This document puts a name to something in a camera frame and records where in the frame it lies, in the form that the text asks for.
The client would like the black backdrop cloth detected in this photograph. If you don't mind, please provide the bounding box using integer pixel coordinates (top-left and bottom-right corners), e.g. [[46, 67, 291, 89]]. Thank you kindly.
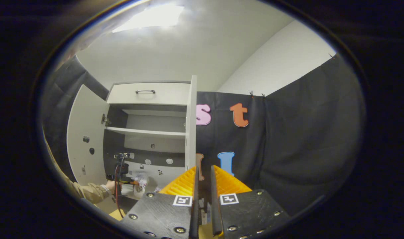
[[41, 55, 109, 183], [195, 53, 366, 216]]

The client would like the red and black cable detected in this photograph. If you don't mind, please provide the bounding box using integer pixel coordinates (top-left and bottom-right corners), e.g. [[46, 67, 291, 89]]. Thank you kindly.
[[114, 156, 126, 218]]

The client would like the white and grey shoe cabinet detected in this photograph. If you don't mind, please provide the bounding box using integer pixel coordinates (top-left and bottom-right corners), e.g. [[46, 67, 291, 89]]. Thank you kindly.
[[104, 81, 197, 199]]

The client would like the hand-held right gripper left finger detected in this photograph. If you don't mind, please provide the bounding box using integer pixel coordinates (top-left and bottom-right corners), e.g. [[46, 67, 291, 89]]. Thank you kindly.
[[121, 166, 200, 239]]

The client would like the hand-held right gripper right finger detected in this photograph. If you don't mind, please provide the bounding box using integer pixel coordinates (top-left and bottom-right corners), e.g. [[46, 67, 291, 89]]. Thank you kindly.
[[210, 165, 291, 239]]

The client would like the white cabinet shelf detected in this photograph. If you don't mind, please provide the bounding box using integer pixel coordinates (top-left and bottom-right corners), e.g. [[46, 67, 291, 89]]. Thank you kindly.
[[106, 127, 186, 139]]

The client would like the white cabinet door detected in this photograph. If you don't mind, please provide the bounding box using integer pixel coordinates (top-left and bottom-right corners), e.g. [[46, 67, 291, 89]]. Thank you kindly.
[[67, 85, 110, 187], [185, 75, 198, 174]]

